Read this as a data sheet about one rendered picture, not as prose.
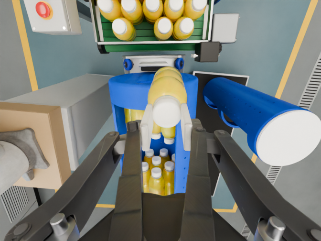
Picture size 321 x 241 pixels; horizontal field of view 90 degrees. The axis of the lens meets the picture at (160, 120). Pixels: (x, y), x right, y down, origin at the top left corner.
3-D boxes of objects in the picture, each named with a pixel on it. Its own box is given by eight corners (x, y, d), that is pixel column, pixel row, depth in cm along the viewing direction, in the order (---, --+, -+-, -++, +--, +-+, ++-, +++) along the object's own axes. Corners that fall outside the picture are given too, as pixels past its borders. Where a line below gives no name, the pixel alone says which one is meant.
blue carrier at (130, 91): (135, 218, 100) (127, 278, 74) (119, 72, 65) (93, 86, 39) (181, 217, 100) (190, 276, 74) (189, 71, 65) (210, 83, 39)
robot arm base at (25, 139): (14, 177, 69) (2, 187, 64) (-14, 131, 61) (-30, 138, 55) (54, 174, 68) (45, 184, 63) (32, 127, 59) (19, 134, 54)
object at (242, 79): (172, 185, 215) (173, 194, 201) (190, 69, 157) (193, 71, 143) (210, 187, 218) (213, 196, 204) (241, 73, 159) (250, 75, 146)
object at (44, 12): (40, 18, 44) (37, 17, 43) (36, 2, 43) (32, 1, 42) (53, 18, 44) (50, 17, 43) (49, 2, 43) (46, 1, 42)
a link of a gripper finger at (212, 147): (194, 140, 14) (229, 140, 14) (188, 118, 18) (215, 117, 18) (193, 155, 14) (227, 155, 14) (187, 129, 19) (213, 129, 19)
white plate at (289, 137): (273, 105, 63) (271, 104, 64) (247, 162, 74) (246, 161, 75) (336, 115, 65) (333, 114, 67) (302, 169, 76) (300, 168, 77)
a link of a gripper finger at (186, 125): (184, 125, 15) (192, 125, 15) (180, 102, 22) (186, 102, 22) (184, 151, 16) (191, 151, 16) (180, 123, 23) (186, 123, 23)
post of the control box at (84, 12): (120, 35, 144) (55, 6, 52) (119, 30, 142) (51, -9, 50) (124, 35, 144) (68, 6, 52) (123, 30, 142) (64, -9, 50)
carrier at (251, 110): (207, 74, 144) (198, 104, 155) (271, 104, 64) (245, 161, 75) (237, 79, 147) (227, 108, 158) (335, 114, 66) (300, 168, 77)
